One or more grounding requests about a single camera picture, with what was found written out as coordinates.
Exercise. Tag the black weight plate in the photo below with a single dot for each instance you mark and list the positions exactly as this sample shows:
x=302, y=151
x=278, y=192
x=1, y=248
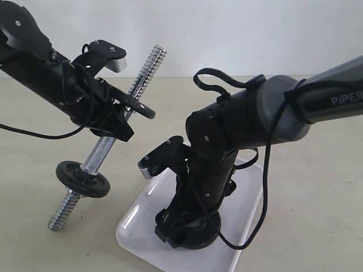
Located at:
x=99, y=189
x=132, y=103
x=198, y=235

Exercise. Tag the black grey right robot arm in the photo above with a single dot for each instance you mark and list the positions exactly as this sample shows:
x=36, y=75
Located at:
x=264, y=112

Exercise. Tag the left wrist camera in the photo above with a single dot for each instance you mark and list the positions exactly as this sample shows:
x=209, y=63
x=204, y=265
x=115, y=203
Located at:
x=101, y=54

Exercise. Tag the white rectangular plastic tray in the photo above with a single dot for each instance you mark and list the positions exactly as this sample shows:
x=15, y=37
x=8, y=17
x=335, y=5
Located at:
x=135, y=232

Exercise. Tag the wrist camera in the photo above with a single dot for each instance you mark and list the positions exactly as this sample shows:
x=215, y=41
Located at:
x=171, y=154
x=101, y=54

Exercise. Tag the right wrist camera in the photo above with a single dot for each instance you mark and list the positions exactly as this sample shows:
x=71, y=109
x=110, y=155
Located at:
x=171, y=154

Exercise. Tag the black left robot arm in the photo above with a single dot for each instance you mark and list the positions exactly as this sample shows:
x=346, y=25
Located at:
x=29, y=57

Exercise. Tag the chrome threaded dumbbell bar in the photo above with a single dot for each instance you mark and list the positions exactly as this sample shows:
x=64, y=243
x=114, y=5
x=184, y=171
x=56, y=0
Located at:
x=104, y=144

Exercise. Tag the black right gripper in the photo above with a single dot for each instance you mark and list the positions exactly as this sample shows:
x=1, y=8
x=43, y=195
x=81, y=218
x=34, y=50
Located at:
x=196, y=197

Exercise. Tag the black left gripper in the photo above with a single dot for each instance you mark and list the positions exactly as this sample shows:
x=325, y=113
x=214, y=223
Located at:
x=89, y=105

